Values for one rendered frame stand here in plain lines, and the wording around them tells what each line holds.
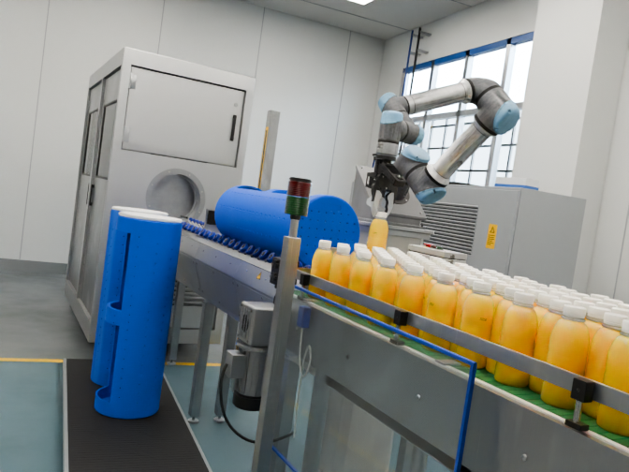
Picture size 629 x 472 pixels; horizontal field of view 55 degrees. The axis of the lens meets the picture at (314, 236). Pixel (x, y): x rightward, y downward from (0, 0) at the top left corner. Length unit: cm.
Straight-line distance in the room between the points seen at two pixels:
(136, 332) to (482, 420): 182
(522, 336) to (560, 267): 265
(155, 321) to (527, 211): 214
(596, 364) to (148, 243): 196
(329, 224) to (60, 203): 518
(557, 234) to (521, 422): 273
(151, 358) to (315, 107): 540
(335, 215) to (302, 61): 562
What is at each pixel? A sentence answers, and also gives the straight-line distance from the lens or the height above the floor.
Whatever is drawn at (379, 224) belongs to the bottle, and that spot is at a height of 116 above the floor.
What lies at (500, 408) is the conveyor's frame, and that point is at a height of 87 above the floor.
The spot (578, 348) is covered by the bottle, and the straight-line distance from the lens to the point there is 118.
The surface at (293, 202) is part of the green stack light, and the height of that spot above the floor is 119.
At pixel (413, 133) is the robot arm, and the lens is 217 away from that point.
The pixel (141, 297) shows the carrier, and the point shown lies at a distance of 272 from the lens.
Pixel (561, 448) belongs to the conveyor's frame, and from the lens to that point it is 112.
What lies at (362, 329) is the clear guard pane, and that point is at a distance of 148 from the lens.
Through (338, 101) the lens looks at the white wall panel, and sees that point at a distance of 786.
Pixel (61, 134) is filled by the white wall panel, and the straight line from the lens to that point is 711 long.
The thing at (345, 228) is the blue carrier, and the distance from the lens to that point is 224.
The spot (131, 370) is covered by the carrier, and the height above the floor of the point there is 37.
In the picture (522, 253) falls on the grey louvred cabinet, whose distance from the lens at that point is 368.
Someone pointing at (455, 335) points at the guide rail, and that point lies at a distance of 132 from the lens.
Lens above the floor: 120
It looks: 3 degrees down
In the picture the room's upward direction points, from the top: 8 degrees clockwise
